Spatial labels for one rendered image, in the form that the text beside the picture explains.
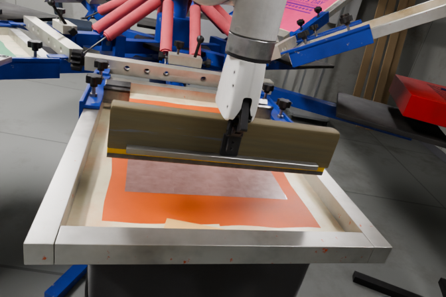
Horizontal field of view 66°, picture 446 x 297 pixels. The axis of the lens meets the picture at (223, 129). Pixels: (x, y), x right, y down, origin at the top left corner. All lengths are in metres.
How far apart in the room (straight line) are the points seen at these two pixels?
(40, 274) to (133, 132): 1.37
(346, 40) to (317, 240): 0.90
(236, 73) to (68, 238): 0.33
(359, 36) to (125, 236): 1.09
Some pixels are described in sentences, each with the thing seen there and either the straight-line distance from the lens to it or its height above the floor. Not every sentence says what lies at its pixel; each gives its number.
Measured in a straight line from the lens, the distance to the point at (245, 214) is 0.68.
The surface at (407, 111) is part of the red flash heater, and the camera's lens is 1.52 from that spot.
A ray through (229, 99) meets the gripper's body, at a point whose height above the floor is 1.19.
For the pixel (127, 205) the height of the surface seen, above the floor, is 0.96.
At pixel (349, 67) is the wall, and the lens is 5.26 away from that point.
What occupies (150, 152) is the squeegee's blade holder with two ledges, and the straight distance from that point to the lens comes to 0.57.
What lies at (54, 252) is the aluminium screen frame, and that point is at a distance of 0.55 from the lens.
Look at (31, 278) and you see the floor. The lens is 1.86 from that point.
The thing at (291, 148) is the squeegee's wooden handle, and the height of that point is 1.10.
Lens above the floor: 1.35
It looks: 23 degrees down
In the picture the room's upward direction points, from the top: 12 degrees clockwise
